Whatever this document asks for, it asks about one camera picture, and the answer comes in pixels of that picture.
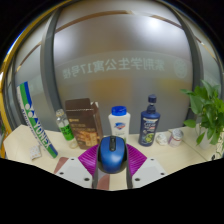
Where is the dark blue pump bottle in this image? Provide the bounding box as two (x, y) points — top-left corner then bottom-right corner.
(137, 93), (161, 148)

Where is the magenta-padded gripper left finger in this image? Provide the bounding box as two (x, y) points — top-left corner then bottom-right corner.
(54, 143), (101, 190)

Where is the green potted plant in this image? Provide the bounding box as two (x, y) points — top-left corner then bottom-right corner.
(180, 79), (224, 161)

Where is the floral pastel mouse pad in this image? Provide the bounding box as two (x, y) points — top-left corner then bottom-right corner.
(53, 156), (111, 192)

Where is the crumpled white tissue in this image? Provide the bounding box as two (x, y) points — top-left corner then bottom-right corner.
(155, 132), (169, 147)

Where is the small jar with pink label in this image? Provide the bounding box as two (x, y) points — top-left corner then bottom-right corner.
(168, 128), (185, 148)

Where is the white bottle with blue cap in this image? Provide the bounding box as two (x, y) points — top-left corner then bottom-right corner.
(107, 105), (132, 144)

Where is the brown cardboard box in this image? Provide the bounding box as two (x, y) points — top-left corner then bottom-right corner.
(64, 97), (104, 150)

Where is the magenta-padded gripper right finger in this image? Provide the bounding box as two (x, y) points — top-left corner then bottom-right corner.
(125, 143), (168, 190)

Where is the small white patterned packet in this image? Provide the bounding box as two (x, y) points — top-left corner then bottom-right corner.
(29, 144), (43, 161)

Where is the blue computer mouse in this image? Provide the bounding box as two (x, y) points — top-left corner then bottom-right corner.
(96, 134), (129, 175)

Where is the white green shuttlecock tube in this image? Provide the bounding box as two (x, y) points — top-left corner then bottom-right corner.
(15, 81), (59, 159)

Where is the clear bottle with green label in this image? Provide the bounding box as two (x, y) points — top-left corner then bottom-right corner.
(54, 108), (79, 150)

